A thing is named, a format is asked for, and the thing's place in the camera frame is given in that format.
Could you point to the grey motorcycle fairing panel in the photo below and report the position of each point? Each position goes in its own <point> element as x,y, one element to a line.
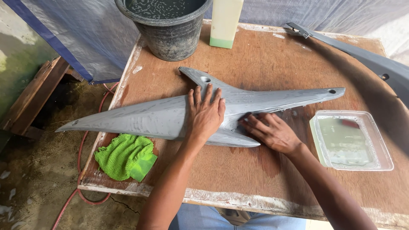
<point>153,116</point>

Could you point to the clear plastic tray of water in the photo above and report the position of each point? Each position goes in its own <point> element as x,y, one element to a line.
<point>350,140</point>

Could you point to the translucent jug with green liquid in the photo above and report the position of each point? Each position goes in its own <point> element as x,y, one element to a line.
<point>225,22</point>

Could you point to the person's right hand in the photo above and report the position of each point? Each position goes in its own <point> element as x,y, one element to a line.
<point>271,131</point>

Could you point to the person's blue jeans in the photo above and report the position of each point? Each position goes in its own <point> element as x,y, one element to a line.
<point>223,218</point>

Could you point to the person's right fingers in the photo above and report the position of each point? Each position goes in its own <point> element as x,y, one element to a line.
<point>254,123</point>

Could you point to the person's left hand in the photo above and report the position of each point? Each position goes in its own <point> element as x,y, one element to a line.
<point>204,116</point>

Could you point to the blue-edged plastic tarp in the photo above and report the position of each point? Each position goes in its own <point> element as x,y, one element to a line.
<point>80,35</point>

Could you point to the green microfibre cloth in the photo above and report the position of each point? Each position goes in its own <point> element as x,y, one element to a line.
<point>124,156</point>

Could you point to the black plastic bucket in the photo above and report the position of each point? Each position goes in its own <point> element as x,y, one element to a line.
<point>169,32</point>

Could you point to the curved grey fairing part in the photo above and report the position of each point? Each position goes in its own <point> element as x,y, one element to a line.
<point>367,60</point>

